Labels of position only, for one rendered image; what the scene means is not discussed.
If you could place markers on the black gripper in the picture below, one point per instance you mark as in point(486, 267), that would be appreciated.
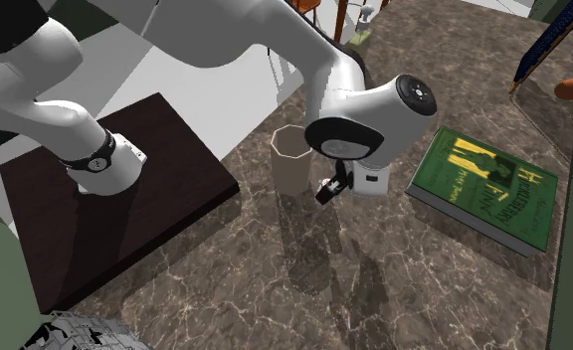
point(341, 180)

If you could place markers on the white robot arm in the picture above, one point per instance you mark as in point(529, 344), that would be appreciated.
point(344, 92)

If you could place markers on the beige octagonal cup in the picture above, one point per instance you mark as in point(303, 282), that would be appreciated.
point(290, 169)

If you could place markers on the green soap dispenser bottle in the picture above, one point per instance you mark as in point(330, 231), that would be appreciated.
point(360, 42)

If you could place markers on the green book with yellow print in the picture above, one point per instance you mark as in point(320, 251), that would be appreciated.
point(485, 194)

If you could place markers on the brown wooden chair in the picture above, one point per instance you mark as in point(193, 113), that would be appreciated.
point(341, 19)

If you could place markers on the dark brown robot stand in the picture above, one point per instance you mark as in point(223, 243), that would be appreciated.
point(180, 174)

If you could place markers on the orange egg-shaped ball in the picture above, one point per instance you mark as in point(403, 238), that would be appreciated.
point(569, 89)

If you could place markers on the dark blue pen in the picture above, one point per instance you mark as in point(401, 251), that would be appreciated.
point(548, 41)

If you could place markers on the grey white angular object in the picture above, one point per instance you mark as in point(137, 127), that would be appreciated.
point(83, 334)

